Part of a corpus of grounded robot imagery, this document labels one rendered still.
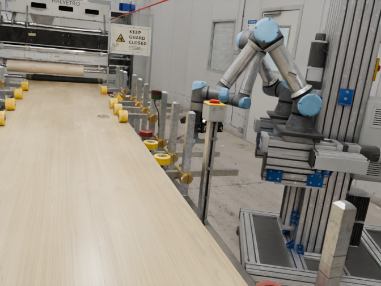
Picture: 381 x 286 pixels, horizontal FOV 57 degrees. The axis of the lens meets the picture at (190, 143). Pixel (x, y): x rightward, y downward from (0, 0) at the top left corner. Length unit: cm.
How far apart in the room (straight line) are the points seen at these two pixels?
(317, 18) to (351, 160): 327
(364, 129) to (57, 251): 178
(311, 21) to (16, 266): 464
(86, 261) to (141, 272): 14
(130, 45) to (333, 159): 301
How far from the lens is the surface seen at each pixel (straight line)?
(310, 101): 184
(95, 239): 102
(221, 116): 139
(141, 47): 438
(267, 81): 253
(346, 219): 82
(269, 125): 247
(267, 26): 180
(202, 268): 92
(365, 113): 226
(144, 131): 215
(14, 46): 440
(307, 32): 511
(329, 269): 86
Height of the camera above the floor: 142
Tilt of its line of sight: 15 degrees down
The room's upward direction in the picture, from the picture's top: 6 degrees clockwise
